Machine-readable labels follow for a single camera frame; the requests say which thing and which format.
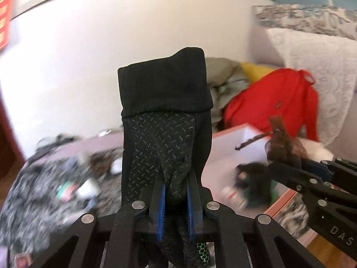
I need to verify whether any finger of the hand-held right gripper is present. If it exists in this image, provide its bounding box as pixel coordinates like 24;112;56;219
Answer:
268;159;357;194
301;158;357;183

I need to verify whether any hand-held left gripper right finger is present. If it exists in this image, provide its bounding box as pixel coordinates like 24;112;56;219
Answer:
186;179;327;268

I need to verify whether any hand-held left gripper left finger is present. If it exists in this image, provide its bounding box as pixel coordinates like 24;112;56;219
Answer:
28;179;168;268

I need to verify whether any brown mesh fabric piece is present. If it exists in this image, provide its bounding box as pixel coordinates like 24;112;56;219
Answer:
235;116;309;169

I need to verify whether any pink storage box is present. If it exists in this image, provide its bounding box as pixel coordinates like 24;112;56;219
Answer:
201;123;297;218

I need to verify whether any black glove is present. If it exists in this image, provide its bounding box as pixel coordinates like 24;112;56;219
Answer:
117;47;214;267

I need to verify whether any white fluffy object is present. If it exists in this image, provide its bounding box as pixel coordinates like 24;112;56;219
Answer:
298;138;335;164

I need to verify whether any dark furry object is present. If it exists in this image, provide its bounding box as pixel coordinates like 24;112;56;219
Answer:
236;162;275;208

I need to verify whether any green honeycomb patterned object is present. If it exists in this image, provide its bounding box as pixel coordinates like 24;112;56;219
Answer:
195;241;211;266

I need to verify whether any red backpack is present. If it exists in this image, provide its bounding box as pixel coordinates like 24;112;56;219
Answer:
223;67;320;143

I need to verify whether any white lace pillow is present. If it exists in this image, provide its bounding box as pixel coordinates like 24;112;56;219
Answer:
265;28;357;147

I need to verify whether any yellow cloth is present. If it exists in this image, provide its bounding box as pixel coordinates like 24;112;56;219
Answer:
241;62;275;83

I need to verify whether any olive green garment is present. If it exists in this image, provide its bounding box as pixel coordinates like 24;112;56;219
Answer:
205;57;249;132

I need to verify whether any black and white patterned cloth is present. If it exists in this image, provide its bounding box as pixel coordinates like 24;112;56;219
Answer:
0;134;125;268

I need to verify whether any grey floral pillow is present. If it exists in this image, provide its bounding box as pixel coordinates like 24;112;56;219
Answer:
252;4;357;41

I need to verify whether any red wall poster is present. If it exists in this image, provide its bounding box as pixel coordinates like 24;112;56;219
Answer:
0;0;17;52

